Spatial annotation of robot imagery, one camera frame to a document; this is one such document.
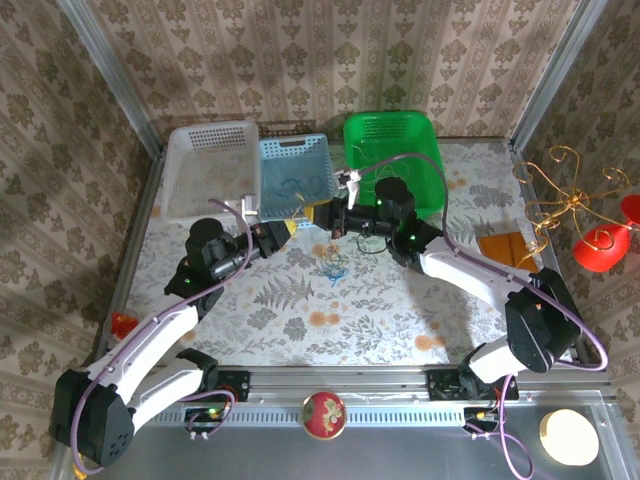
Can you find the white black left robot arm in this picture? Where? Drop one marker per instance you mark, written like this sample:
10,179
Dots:
150,335

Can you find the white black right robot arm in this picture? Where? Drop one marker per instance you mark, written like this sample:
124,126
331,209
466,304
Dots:
465,270

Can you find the light blue plastic basket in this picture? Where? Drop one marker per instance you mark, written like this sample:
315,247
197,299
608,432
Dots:
295,160

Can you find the green plastic basket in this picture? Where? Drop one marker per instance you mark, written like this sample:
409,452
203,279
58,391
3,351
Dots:
395,135

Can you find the white plastic basket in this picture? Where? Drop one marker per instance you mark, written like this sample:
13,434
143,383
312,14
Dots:
210,170

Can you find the floral tablecloth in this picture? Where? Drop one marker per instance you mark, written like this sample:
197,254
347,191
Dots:
300,345

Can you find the orange flat board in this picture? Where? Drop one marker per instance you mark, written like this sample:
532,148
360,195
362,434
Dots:
500,250

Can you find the red item in clear cup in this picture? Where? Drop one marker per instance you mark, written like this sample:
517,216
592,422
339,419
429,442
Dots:
120,325

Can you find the black left connector box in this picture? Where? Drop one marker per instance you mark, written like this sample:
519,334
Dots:
200,415

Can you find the black connector box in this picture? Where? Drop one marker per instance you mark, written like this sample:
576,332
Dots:
200,415
480,416

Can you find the red gold patterned ball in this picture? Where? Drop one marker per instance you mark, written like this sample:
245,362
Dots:
324,415

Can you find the large red hanging ornament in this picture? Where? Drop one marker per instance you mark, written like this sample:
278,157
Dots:
600,250

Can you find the black right connector box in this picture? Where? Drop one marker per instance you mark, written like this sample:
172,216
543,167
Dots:
480,416

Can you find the small red hanging ornament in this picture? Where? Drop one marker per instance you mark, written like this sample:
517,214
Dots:
634,210

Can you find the cream round disc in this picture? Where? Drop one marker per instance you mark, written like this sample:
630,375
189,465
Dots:
570,437

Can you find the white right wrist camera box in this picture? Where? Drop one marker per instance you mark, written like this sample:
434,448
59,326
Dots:
347,177

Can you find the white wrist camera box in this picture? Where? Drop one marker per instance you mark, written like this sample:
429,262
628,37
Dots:
250,205
347,177

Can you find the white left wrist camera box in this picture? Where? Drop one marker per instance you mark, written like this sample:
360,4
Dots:
250,205

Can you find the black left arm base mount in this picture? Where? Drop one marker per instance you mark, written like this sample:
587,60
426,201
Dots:
235,385

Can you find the aluminium frame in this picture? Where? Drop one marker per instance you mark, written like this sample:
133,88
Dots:
340,380

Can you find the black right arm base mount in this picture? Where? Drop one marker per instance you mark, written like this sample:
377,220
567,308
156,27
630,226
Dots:
440,385

